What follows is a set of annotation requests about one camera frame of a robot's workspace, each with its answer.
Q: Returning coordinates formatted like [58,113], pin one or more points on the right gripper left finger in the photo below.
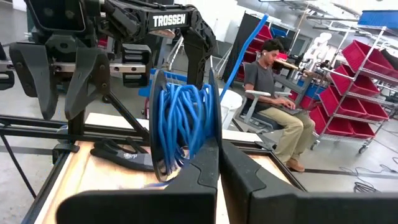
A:
[140,208]

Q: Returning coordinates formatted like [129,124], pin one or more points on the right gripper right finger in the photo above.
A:
[311,208]

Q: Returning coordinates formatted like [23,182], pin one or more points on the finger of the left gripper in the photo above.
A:
[37,74]
[87,81]

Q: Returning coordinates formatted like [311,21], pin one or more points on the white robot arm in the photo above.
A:
[317,46]

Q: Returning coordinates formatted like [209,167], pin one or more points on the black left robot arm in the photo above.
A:
[169,20]

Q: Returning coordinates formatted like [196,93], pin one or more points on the blue storage bin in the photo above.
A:
[174,76]
[379,18]

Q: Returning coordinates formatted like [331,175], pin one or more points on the black grey work glove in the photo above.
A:
[124,157]

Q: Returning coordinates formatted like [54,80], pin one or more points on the white bin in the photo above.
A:
[230,102]

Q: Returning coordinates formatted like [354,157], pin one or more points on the dark laptop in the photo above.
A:
[289,109]

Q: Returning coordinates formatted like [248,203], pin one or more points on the metal shelf with red bins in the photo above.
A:
[342,102]

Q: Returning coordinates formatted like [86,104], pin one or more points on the black rack with red bins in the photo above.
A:
[248,37]

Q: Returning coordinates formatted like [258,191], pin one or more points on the grey office chair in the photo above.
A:
[258,92]

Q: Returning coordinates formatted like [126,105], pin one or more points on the person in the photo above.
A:
[264,77]

